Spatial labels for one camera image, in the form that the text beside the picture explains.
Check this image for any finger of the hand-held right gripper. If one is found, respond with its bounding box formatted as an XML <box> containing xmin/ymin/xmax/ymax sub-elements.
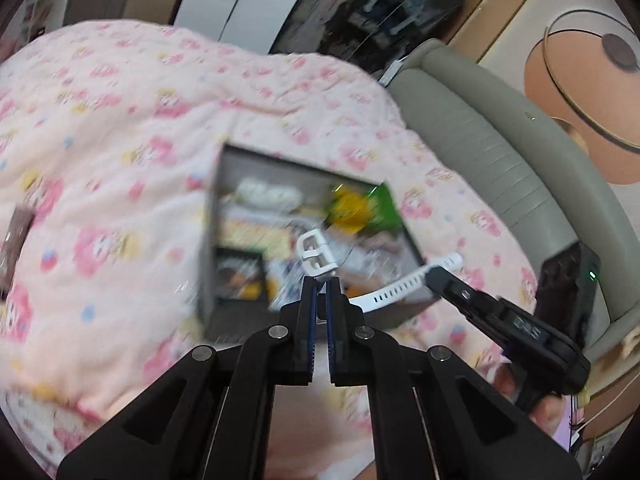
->
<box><xmin>424</xmin><ymin>266</ymin><xmax>502</xmax><ymax>332</ymax></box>

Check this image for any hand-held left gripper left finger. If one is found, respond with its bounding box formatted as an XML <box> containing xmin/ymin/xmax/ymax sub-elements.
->
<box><xmin>56</xmin><ymin>276</ymin><xmax>319</xmax><ymax>480</ymax></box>

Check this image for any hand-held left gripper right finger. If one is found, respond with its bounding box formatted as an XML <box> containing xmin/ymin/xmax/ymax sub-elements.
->
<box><xmin>324</xmin><ymin>279</ymin><xmax>584</xmax><ymax>480</ymax></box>

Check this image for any white watch strap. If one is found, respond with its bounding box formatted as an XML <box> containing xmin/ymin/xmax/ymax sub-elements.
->
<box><xmin>270</xmin><ymin>229</ymin><xmax>464</xmax><ymax>317</ymax></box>

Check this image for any black framed clear case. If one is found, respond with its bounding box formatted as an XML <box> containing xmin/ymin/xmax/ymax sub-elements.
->
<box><xmin>214</xmin><ymin>246</ymin><xmax>266</xmax><ymax>303</ymax></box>

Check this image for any green yellow snack packet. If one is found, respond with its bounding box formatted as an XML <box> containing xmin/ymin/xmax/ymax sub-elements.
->
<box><xmin>324</xmin><ymin>182</ymin><xmax>402</xmax><ymax>234</ymax></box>

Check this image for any black storage box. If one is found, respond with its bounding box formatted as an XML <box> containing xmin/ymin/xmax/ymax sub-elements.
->
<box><xmin>196</xmin><ymin>142</ymin><xmax>442</xmax><ymax>342</ymax></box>

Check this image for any person's right hand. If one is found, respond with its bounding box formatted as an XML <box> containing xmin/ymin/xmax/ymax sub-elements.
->
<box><xmin>529</xmin><ymin>394</ymin><xmax>571</xmax><ymax>436</ymax></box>

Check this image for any colourful printed packet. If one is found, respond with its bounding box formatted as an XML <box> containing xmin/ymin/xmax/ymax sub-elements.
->
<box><xmin>219</xmin><ymin>213</ymin><xmax>301</xmax><ymax>262</ymax></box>

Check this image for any white puffy packet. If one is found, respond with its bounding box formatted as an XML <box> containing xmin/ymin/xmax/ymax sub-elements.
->
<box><xmin>231</xmin><ymin>176</ymin><xmax>302</xmax><ymax>214</ymax></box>

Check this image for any grey sofa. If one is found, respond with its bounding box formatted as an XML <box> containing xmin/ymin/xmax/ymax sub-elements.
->
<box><xmin>386</xmin><ymin>39</ymin><xmax>637</xmax><ymax>362</ymax></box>

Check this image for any small white device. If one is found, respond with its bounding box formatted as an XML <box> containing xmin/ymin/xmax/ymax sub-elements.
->
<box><xmin>379</xmin><ymin>59</ymin><xmax>407</xmax><ymax>87</ymax></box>

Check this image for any round wooden glass-topped table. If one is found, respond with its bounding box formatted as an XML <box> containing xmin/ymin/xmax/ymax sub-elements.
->
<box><xmin>524</xmin><ymin>9</ymin><xmax>640</xmax><ymax>187</ymax></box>

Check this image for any pink printed blanket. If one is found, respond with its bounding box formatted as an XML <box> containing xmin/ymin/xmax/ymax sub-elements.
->
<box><xmin>0</xmin><ymin>19</ymin><xmax>540</xmax><ymax>480</ymax></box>

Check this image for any dark glass table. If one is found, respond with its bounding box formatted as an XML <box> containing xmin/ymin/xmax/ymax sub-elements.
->
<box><xmin>350</xmin><ymin>0</ymin><xmax>469</xmax><ymax>77</ymax></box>

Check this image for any brown snack packet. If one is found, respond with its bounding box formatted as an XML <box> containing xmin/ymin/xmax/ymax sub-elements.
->
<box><xmin>0</xmin><ymin>204</ymin><xmax>37</xmax><ymax>302</ymax></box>

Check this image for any dark glass display cabinet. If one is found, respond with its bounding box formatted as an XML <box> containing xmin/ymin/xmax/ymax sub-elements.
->
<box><xmin>269</xmin><ymin>0</ymin><xmax>447</xmax><ymax>72</ymax></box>

